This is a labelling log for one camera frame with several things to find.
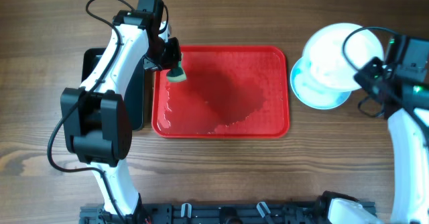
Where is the green yellow sponge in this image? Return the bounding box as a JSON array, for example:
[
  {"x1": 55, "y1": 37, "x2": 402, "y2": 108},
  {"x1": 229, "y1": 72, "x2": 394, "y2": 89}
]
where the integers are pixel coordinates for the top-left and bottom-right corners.
[{"x1": 166, "y1": 54, "x2": 186, "y2": 82}]

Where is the red plastic tray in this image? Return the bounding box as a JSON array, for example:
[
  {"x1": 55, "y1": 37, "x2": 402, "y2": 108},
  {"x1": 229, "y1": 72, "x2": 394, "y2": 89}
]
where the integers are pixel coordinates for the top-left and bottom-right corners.
[{"x1": 151, "y1": 46, "x2": 290, "y2": 139}]

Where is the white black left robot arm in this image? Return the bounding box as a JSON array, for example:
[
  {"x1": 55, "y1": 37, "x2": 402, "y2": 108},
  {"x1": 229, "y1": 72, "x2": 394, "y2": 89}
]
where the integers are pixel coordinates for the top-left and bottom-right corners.
[{"x1": 53, "y1": 10, "x2": 186, "y2": 223}]

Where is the light green stained plate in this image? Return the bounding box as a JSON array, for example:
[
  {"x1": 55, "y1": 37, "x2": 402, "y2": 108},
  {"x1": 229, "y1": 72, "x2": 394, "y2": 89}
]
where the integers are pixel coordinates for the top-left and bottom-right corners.
[{"x1": 290, "y1": 58, "x2": 351, "y2": 110}]

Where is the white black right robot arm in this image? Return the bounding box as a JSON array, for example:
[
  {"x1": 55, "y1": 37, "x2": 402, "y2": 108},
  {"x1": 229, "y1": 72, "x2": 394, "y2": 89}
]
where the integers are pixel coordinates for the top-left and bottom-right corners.
[{"x1": 345, "y1": 57, "x2": 428, "y2": 223}]

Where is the black plastic tray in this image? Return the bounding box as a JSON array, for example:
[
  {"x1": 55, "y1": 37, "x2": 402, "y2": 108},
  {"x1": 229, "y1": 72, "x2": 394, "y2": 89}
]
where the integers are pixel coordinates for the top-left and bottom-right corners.
[{"x1": 81, "y1": 48, "x2": 145, "y2": 131}]

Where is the white stained plate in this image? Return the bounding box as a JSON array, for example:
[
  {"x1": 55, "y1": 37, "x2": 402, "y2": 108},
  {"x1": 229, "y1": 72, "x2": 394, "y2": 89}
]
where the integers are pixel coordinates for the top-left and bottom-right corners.
[{"x1": 302, "y1": 23, "x2": 384, "y2": 92}]

